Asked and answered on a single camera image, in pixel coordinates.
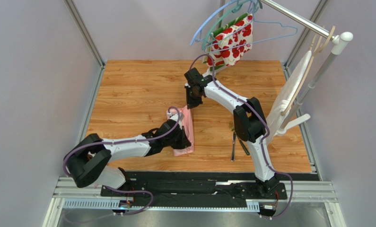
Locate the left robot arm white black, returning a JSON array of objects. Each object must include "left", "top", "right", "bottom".
[{"left": 63, "top": 117, "right": 194, "bottom": 189}]

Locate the black handled knife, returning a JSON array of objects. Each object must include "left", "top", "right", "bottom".
[{"left": 239, "top": 140, "right": 250, "bottom": 156}]

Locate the white hanging cloth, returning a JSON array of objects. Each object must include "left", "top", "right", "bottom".
[{"left": 265, "top": 51, "right": 312, "bottom": 144}]

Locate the red floral cloth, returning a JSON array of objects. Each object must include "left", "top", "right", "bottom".
[{"left": 202, "top": 13, "right": 254, "bottom": 69}]

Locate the light blue hanger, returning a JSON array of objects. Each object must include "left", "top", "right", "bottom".
[{"left": 190, "top": 0, "right": 254, "bottom": 46}]

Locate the thin blue wire hanger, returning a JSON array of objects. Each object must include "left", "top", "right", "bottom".
[{"left": 204, "top": 0, "right": 298, "bottom": 54}]

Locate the white clothes rack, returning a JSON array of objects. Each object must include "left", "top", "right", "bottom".
[{"left": 260, "top": 0, "right": 353, "bottom": 136}]

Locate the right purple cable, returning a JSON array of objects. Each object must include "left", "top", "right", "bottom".
[{"left": 188, "top": 53, "right": 294, "bottom": 220}]

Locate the pink cloth napkin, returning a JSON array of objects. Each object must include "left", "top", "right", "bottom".
[{"left": 169, "top": 106, "right": 194, "bottom": 157}]

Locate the teal green hanger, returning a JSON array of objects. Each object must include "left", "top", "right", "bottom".
[{"left": 190, "top": 0, "right": 263, "bottom": 52}]

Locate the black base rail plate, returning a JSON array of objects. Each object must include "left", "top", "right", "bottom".
[{"left": 99, "top": 171, "right": 289, "bottom": 209}]

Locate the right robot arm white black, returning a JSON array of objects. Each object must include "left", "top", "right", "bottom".
[{"left": 184, "top": 68, "right": 279, "bottom": 193}]

